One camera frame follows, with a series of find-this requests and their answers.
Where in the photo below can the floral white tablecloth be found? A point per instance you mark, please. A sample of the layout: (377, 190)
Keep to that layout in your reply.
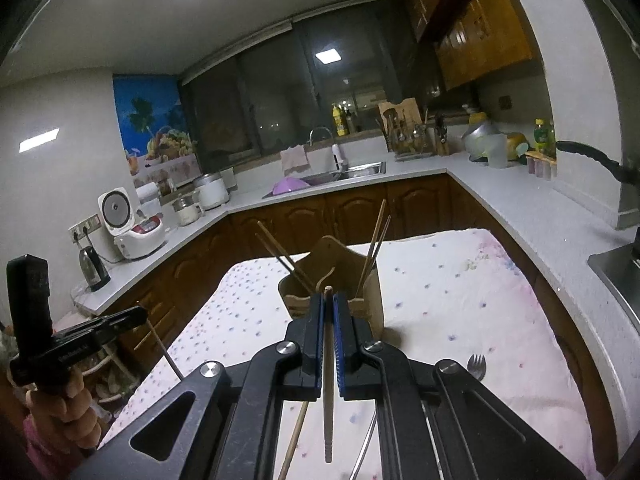
(450, 285)

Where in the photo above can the white plastic container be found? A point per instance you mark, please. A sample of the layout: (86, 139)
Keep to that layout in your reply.
(497, 152)

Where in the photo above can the dark bottle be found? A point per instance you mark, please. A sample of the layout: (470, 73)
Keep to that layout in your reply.
(350, 121)

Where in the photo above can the wooden cutting board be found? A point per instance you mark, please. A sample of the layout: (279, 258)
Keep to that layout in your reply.
(407, 110)

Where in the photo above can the kitchen faucet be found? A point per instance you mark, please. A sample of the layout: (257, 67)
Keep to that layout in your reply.
(339, 157)

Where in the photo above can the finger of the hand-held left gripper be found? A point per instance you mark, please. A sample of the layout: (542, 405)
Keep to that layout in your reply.
(125, 320)

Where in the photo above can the wooden utensil holder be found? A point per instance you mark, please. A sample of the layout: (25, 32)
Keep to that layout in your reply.
(370, 305)

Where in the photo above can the beach fruit wall poster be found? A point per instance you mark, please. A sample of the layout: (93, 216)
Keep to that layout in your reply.
(150, 120)

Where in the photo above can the steel kitchen sink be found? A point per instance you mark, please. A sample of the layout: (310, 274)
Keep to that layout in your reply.
(360, 170)

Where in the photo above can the white rice cooker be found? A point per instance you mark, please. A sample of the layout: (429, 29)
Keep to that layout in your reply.
(135, 230)

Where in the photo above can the metal chopstick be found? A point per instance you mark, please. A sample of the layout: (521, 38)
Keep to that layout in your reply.
(365, 440)
(290, 266)
(167, 355)

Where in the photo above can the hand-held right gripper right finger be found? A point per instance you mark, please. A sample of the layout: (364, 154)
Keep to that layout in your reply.
(340, 340)

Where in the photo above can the gas stove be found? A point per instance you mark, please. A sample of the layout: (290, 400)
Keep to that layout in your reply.
(620, 270)

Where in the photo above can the metal pot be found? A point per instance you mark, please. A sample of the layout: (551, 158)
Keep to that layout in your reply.
(477, 135)

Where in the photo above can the countertop utensil rack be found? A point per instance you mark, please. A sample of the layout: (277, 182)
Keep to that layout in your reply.
(405, 140)

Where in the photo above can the wooden upper cabinets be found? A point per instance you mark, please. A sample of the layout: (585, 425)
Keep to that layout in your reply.
(490, 35)

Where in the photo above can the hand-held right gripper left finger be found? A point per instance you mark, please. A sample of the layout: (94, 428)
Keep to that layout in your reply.
(320, 340)

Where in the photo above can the steel electric kettle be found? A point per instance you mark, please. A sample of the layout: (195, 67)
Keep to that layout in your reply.
(94, 270)

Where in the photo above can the purple plastic basin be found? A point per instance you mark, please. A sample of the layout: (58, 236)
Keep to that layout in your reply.
(290, 187)

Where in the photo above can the yellow detergent bottle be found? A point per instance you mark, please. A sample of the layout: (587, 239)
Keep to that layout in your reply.
(340, 120)

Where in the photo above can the wooden stool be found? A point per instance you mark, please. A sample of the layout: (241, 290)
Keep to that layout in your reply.
(110, 365)

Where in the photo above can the black wok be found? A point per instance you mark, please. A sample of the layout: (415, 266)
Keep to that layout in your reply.
(590, 155)

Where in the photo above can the white kitchen countertop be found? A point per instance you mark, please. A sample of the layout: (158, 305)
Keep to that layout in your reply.
(540, 220)

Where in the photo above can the paper towel roll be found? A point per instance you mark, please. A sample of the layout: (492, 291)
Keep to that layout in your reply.
(147, 197)

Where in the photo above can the knife block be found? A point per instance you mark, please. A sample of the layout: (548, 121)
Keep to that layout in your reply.
(441, 137)

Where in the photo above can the metal fork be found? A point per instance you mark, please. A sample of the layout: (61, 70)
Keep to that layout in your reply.
(477, 366)

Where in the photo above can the wooden chopstick with carved end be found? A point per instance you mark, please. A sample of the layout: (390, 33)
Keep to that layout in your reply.
(327, 425)

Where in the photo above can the dark kitchen window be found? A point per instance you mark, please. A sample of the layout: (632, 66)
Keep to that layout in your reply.
(275, 90)

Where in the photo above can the wall power outlet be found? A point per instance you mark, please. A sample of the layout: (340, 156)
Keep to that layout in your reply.
(85, 227)

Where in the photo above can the glass stew pot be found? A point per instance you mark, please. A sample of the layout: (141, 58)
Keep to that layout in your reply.
(187, 212)

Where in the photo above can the person's left hand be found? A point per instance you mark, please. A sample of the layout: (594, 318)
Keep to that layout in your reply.
(75, 410)

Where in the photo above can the pink dish cloth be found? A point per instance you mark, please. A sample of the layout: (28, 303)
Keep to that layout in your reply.
(294, 160)

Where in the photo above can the row of spice jars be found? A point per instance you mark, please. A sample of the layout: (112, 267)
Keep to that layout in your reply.
(542, 166)

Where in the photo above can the green yellow bottle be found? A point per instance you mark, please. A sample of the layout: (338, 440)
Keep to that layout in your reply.
(542, 135)

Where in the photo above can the white electric cooker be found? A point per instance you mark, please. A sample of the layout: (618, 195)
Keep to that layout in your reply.
(211, 192)

